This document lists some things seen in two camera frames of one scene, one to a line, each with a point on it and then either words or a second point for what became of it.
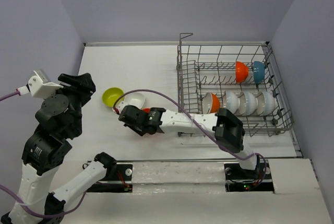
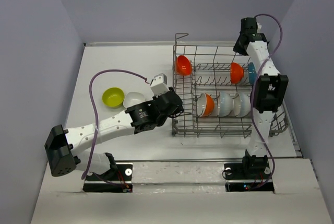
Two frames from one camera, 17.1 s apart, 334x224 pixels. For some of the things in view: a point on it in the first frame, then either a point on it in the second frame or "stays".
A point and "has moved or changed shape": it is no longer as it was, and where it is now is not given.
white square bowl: (136, 99) stays
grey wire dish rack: (243, 79) stays
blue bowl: (259, 71) has moved or changed shape
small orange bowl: (241, 72) has moved or changed shape
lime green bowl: (110, 95) stays
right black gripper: (139, 131) -> (241, 35)
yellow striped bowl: (211, 102) has moved or changed shape
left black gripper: (84, 83) -> (178, 109)
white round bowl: (248, 103) has moved or changed shape
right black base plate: (238, 179) stays
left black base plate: (121, 172) stays
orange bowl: (146, 109) has moved or changed shape
